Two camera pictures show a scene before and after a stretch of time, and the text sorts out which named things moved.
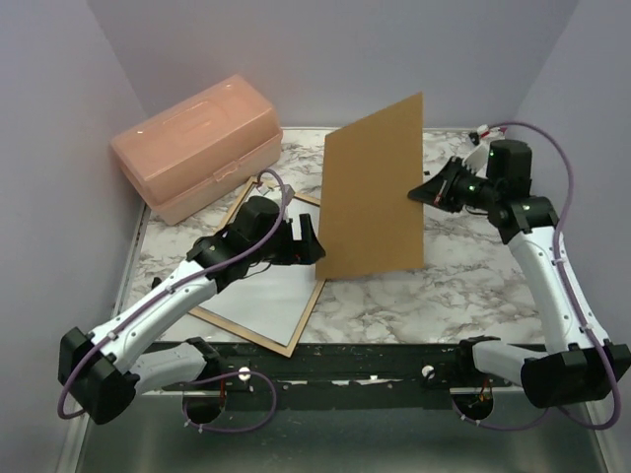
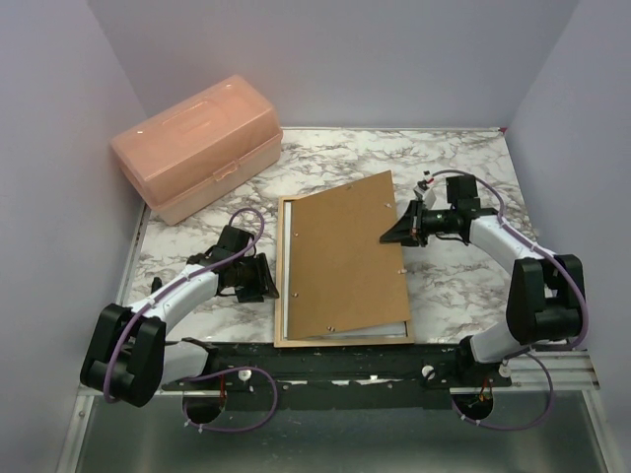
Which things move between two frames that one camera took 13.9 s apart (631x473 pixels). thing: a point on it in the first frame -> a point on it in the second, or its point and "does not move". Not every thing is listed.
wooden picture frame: x=238 y=330 -> x=397 y=334
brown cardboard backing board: x=369 y=223 -> x=341 y=276
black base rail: x=431 y=374 does not move
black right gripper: x=438 y=189 -> x=409 y=230
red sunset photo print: x=271 y=301 -> x=397 y=329
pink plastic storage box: x=181 y=156 does not move
